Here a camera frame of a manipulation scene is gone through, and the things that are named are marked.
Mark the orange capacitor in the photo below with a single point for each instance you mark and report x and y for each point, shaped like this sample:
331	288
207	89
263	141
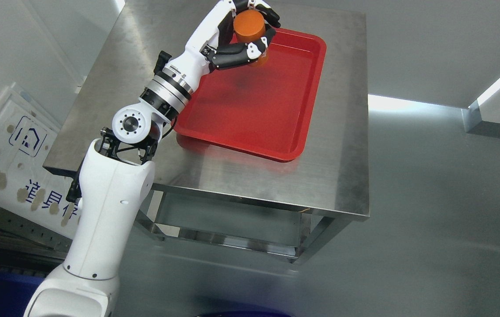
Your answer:
249	26

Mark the red plastic tray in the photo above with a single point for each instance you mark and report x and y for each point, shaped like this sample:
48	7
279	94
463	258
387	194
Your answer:
261	110

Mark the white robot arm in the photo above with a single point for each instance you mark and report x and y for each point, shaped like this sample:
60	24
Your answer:
115	177

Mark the stainless steel table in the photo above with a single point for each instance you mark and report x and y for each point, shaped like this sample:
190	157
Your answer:
220	196

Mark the white floor sign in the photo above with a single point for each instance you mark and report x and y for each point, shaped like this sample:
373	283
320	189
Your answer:
27	189

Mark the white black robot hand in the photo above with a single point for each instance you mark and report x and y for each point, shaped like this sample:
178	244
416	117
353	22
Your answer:
209	47

